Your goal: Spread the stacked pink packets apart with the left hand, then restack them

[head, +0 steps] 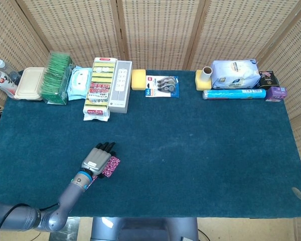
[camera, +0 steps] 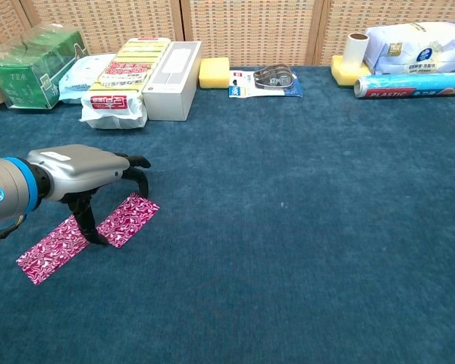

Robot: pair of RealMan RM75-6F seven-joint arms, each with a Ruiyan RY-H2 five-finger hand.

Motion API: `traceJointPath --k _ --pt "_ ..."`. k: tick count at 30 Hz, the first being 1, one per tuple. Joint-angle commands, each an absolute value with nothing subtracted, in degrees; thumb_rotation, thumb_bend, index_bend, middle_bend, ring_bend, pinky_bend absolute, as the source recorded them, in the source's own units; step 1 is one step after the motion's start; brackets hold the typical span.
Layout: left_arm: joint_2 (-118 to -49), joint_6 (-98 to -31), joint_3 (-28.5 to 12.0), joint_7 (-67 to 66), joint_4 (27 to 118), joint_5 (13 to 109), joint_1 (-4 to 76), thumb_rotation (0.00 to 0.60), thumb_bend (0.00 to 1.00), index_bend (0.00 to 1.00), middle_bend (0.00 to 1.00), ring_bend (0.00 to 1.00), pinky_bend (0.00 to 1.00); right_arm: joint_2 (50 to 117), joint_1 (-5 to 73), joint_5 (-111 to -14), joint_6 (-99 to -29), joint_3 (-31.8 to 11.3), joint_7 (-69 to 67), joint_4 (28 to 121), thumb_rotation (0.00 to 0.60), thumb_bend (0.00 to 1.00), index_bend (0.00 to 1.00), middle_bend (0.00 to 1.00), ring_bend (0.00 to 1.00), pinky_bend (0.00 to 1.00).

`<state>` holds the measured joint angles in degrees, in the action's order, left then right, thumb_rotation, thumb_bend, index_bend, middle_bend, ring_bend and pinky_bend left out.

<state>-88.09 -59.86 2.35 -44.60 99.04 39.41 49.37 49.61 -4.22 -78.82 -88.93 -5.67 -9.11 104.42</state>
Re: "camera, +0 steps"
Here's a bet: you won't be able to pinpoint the light blue wet wipes pack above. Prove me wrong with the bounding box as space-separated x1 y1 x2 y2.
58 53 117 104

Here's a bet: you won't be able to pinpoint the clear box green tea bags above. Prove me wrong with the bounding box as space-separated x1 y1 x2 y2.
0 21 89 111

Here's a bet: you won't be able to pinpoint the white power strip box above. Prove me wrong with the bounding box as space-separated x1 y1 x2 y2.
142 40 203 122

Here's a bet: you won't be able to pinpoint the yellow sponge multipack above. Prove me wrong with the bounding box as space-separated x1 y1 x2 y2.
79 36 172 130

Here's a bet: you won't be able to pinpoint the woven bamboo folding screen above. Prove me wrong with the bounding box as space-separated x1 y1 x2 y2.
0 0 455 67

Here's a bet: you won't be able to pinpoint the white paper roll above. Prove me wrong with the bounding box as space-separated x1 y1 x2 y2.
343 33 371 69

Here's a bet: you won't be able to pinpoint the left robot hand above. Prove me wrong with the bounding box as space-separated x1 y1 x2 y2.
26 143 152 246

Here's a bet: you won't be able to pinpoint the white blue tissue bag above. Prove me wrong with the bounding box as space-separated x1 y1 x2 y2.
363 21 455 76

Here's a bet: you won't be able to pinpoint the yellow sponge with paper cup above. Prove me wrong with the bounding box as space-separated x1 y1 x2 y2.
330 55 372 90

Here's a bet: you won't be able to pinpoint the teal felt table mat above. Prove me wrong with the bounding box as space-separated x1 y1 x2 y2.
0 64 455 364

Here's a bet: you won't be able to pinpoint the correction tape blister pack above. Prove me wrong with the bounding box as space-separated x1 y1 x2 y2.
228 64 303 99

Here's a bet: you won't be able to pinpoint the blue plastic wrap roll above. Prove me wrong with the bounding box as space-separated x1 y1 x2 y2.
353 71 455 100

